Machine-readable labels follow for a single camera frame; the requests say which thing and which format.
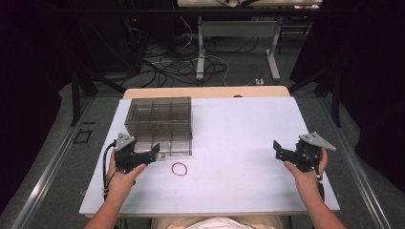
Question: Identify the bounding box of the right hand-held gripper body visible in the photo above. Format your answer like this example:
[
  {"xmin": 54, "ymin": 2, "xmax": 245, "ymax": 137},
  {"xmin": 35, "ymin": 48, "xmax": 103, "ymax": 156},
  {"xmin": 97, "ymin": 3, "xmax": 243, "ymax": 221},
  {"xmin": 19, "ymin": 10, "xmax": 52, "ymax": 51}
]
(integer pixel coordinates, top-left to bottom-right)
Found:
[{"xmin": 285, "ymin": 131, "xmax": 337, "ymax": 174}]

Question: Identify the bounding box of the smoky transparent drawer box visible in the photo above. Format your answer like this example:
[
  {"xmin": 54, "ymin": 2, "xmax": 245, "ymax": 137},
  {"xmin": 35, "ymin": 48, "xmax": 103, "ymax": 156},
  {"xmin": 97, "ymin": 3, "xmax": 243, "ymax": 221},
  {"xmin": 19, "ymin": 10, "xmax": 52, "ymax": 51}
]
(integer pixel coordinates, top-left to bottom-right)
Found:
[{"xmin": 123, "ymin": 96, "xmax": 194, "ymax": 157}]

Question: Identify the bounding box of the person's right hand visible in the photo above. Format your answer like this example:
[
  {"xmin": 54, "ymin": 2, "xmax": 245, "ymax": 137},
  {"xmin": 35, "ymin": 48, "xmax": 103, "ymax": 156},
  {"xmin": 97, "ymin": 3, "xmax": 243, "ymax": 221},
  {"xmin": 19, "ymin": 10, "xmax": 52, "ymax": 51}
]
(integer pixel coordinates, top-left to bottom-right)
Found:
[{"xmin": 283, "ymin": 146, "xmax": 330, "ymax": 194}]

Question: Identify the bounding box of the person's lap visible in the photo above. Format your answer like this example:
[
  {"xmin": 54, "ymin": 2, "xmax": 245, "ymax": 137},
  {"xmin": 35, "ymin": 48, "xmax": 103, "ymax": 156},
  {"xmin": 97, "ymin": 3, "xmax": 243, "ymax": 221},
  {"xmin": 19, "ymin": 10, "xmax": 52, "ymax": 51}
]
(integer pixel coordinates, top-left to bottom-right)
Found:
[{"xmin": 150, "ymin": 216, "xmax": 285, "ymax": 229}]

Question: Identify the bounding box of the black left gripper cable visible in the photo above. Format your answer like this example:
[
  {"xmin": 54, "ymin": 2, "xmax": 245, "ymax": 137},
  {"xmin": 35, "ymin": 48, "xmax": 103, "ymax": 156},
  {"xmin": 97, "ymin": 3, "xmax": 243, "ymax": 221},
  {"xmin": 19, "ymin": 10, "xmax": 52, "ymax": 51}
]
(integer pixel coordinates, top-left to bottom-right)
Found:
[{"xmin": 101, "ymin": 140, "xmax": 118, "ymax": 202}]

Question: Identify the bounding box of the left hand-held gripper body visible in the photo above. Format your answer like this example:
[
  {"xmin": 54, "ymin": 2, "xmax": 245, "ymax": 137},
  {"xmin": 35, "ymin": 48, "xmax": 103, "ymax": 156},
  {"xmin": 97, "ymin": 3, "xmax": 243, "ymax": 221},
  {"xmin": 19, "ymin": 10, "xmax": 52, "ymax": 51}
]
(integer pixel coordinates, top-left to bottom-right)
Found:
[{"xmin": 114, "ymin": 132, "xmax": 153, "ymax": 175}]

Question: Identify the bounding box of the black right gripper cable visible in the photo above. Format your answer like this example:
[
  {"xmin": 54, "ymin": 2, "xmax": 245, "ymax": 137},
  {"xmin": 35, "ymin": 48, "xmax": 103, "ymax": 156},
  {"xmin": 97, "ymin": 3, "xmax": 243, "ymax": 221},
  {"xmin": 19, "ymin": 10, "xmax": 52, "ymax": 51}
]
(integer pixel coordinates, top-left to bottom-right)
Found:
[{"xmin": 304, "ymin": 152, "xmax": 326, "ymax": 202}]

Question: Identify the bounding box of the white metal desk frame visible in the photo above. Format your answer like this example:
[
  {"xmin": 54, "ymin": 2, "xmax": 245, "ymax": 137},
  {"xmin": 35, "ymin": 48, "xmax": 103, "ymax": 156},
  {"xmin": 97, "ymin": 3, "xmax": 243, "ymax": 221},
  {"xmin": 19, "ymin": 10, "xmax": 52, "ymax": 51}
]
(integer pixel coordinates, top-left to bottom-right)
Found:
[{"xmin": 177, "ymin": 0, "xmax": 323, "ymax": 82}]

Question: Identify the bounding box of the red rubber band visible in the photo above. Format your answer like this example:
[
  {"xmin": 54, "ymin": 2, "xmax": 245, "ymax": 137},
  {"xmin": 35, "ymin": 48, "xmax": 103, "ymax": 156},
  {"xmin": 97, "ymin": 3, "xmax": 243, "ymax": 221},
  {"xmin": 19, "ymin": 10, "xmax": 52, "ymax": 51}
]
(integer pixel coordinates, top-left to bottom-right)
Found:
[{"xmin": 170, "ymin": 161, "xmax": 188, "ymax": 177}]

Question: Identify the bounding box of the tangle of floor cables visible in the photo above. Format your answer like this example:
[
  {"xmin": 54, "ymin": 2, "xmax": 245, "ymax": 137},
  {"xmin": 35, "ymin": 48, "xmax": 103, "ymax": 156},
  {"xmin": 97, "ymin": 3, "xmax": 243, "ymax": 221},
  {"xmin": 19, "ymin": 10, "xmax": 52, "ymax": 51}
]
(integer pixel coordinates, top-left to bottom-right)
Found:
[{"xmin": 127, "ymin": 18, "xmax": 261, "ymax": 89}]

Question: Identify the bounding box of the black metal stand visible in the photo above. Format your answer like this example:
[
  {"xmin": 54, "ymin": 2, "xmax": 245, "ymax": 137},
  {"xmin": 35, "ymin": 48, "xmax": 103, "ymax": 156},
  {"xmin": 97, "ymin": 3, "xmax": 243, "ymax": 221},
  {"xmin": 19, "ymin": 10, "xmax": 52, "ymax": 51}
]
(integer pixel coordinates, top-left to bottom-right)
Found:
[
  {"xmin": 70, "ymin": 63, "xmax": 128, "ymax": 127},
  {"xmin": 288, "ymin": 65, "xmax": 343, "ymax": 129}
]

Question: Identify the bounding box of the aluminium floor rail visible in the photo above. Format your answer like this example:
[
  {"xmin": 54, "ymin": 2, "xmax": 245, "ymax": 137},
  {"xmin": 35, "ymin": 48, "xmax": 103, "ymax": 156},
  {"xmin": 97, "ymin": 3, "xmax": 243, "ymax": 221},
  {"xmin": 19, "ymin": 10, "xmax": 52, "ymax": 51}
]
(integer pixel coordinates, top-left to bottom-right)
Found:
[
  {"xmin": 318, "ymin": 96, "xmax": 394, "ymax": 229},
  {"xmin": 10, "ymin": 96, "xmax": 96, "ymax": 229}
]

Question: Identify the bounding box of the person's left hand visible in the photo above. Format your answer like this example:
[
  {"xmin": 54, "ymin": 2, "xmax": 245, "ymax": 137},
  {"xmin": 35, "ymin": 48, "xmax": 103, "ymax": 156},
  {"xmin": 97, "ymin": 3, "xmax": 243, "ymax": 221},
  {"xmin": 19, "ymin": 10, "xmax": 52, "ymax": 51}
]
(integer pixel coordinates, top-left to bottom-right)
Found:
[{"xmin": 106, "ymin": 150, "xmax": 148, "ymax": 194}]

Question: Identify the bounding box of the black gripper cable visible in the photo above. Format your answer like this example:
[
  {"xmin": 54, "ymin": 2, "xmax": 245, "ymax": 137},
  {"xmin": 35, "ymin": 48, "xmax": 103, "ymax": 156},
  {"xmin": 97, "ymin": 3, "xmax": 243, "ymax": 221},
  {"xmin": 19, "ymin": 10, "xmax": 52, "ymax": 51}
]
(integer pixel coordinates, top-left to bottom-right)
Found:
[
  {"xmin": 304, "ymin": 152, "xmax": 326, "ymax": 202},
  {"xmin": 101, "ymin": 140, "xmax": 118, "ymax": 202}
]

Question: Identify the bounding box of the white table sheet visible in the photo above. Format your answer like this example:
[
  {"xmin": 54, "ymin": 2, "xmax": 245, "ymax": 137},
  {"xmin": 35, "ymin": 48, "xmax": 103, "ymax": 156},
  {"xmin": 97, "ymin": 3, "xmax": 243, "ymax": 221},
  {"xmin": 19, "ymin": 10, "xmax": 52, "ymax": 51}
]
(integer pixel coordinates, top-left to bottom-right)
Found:
[{"xmin": 78, "ymin": 96, "xmax": 341, "ymax": 216}]

